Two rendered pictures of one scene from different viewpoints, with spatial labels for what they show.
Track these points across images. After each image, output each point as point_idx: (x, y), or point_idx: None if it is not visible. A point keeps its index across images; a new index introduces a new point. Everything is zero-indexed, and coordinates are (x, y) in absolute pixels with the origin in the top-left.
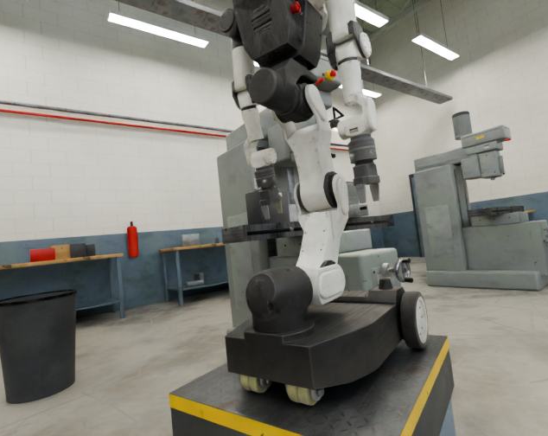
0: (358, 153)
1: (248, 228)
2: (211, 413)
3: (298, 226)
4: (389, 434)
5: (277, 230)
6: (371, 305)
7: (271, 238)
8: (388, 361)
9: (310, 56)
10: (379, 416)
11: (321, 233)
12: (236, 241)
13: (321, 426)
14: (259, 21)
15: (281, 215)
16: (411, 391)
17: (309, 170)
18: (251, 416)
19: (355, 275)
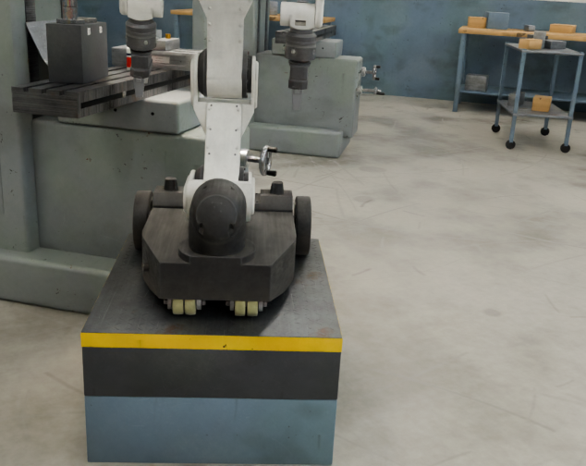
0: (301, 53)
1: (82, 97)
2: (155, 340)
3: (130, 87)
4: (332, 324)
5: (110, 97)
6: (269, 214)
7: (104, 110)
8: None
9: None
10: (315, 314)
11: (232, 132)
12: (54, 115)
13: (279, 328)
14: None
15: (100, 66)
16: (323, 293)
17: (225, 49)
18: (211, 333)
19: None
